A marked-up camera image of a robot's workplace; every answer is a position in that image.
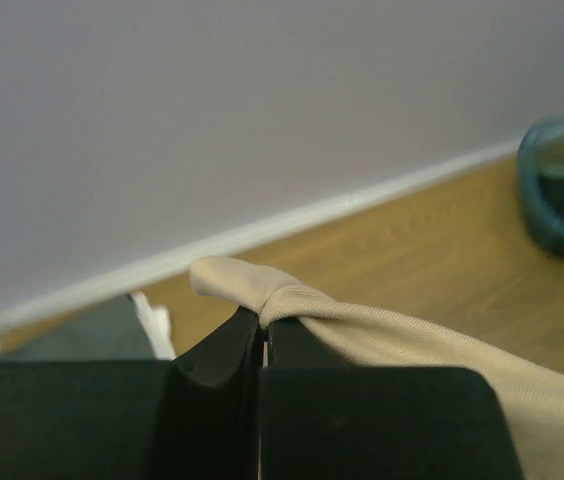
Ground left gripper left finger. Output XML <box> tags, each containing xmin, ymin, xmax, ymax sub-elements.
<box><xmin>0</xmin><ymin>308</ymin><xmax>262</xmax><ymax>479</ymax></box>

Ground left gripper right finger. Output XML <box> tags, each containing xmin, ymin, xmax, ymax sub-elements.
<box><xmin>259</xmin><ymin>319</ymin><xmax>523</xmax><ymax>479</ymax></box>

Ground beige t shirt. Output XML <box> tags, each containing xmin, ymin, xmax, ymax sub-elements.
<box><xmin>189</xmin><ymin>257</ymin><xmax>564</xmax><ymax>479</ymax></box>

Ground folded white t shirt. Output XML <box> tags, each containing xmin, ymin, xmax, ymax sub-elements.
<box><xmin>130</xmin><ymin>292</ymin><xmax>177</xmax><ymax>361</ymax></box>

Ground folded grey t shirt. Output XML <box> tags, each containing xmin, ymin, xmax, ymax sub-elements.
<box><xmin>0</xmin><ymin>294</ymin><xmax>157</xmax><ymax>362</ymax></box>

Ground teal plastic basket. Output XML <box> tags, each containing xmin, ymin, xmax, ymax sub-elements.
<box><xmin>516</xmin><ymin>116</ymin><xmax>564</xmax><ymax>258</ymax></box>

